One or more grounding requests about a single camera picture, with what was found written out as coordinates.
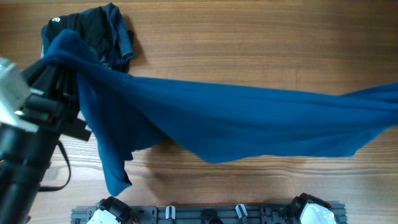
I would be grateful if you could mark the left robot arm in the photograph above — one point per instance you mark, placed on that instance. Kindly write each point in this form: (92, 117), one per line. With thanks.
(25, 157)

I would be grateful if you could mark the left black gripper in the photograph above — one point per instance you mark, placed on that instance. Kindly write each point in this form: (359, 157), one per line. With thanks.
(62, 107)

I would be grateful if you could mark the black folded shirt with logo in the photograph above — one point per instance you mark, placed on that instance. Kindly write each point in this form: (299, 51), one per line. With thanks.
(92, 27)

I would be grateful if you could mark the navy folded shirt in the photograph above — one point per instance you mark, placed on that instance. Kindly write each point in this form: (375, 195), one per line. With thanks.
(121, 51)

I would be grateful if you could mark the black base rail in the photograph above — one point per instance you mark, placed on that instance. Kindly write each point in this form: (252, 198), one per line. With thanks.
(260, 214)

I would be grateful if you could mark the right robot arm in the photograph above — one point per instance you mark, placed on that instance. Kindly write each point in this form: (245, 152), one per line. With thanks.
(307, 209)

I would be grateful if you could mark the blue polo shirt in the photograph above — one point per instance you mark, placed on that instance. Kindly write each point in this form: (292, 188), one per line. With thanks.
(217, 122)

